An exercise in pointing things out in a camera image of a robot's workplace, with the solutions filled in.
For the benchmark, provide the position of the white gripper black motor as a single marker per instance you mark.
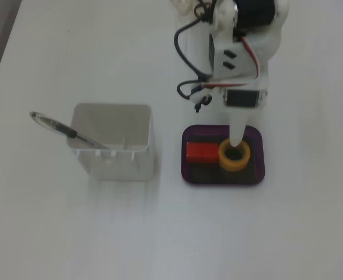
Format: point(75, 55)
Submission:
point(241, 99)

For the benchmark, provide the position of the yellow tape roll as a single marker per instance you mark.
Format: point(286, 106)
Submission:
point(232, 167)

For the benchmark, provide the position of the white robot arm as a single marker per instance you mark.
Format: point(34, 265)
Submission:
point(256, 11)

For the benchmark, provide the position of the red rectangular block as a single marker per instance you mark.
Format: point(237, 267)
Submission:
point(202, 152)

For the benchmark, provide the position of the purple plastic tray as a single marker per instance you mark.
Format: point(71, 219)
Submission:
point(189, 175)

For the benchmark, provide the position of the white plastic container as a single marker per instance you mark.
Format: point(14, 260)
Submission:
point(122, 169)

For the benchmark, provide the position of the clear black ballpoint pen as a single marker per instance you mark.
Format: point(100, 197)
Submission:
point(69, 132)

